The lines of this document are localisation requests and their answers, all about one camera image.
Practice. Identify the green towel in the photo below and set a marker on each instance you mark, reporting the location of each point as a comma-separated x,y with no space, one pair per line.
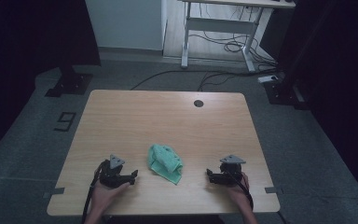
164,163

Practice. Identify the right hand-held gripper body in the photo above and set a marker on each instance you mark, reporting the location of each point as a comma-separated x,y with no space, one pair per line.
233,172

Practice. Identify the black stand base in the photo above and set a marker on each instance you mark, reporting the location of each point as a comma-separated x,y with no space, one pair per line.
284,93
70,84

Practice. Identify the dark curtain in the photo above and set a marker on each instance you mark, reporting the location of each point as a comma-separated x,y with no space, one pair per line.
28,46
338,77

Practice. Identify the white desk frame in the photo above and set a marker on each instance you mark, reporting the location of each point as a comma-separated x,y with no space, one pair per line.
220,25

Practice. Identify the grey tape strip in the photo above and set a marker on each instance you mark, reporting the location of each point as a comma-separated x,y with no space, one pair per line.
273,189
54,192

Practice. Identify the person's left hand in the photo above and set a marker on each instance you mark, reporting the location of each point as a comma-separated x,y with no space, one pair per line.
104,197

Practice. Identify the person's right hand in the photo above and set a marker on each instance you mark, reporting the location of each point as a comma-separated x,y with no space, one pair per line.
240,194

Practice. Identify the black table grommet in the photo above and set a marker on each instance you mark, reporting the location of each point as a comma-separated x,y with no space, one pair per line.
198,103

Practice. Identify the white power strip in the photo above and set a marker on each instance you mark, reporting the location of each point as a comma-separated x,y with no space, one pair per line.
267,79

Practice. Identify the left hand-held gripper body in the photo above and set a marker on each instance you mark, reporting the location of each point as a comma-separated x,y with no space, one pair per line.
110,174

